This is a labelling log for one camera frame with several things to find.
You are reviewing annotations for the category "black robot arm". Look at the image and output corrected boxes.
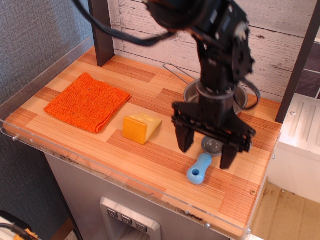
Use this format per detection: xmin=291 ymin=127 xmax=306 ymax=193
xmin=145 ymin=0 xmax=256 ymax=169

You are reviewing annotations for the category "grey toy fridge cabinet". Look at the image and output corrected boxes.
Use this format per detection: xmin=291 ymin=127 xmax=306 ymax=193
xmin=46 ymin=154 xmax=249 ymax=240

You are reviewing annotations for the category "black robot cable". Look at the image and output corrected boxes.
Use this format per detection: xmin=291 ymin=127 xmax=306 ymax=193
xmin=72 ymin=0 xmax=181 ymax=47

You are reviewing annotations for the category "blue handled grey scoop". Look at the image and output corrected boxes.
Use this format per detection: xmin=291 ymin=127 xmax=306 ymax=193
xmin=186 ymin=136 xmax=224 ymax=185

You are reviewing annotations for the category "yellow toy cheese wedge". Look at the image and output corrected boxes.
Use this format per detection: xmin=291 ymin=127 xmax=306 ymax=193
xmin=122 ymin=113 xmax=162 ymax=145

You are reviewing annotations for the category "orange knitted cloth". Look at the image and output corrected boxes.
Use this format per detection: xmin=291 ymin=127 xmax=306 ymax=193
xmin=44 ymin=73 xmax=131 ymax=134

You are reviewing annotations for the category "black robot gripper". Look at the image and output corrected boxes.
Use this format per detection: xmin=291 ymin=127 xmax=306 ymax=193
xmin=172 ymin=87 xmax=256 ymax=170

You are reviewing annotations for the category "dark right frame post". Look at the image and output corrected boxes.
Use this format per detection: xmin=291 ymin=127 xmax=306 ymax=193
xmin=275 ymin=0 xmax=320 ymax=124

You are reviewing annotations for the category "yellow black object bottom left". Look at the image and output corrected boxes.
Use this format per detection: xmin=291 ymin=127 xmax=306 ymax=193
xmin=0 ymin=223 xmax=39 ymax=240

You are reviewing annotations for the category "stainless steel pan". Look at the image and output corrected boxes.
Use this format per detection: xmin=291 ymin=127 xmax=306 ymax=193
xmin=163 ymin=62 xmax=249 ymax=115

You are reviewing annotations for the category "silver dispenser button panel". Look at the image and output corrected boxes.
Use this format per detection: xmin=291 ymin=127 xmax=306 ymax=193
xmin=99 ymin=196 xmax=162 ymax=240

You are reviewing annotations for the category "white ribbed cabinet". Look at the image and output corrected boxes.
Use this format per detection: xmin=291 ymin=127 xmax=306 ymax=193
xmin=267 ymin=94 xmax=320 ymax=203

